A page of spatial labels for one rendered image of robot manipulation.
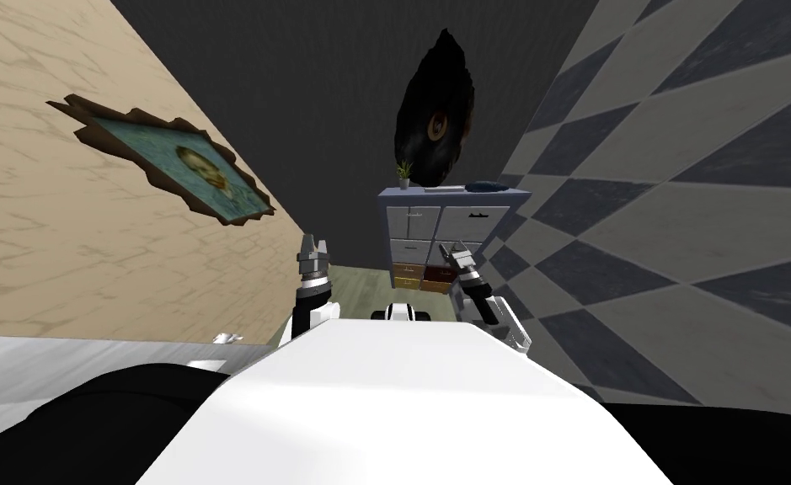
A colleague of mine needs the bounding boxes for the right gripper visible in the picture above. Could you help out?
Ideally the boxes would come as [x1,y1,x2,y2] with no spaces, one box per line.
[438,242,477,275]

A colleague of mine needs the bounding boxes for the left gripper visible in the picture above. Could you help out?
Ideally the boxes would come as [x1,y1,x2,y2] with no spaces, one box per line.
[296,233,332,282]

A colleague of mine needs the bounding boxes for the grey cabinet with drawers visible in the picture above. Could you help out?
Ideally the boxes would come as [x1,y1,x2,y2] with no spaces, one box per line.
[377,159,533,296]

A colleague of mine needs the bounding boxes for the brown framed portrait picture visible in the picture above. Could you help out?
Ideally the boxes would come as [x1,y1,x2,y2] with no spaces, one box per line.
[45,93,277,227]

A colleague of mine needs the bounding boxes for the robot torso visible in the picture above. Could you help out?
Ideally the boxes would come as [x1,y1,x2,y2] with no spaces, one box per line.
[135,302,674,485]

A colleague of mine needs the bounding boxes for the black oval wall picture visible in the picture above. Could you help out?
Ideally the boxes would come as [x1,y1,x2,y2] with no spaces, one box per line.
[394,28,477,189]

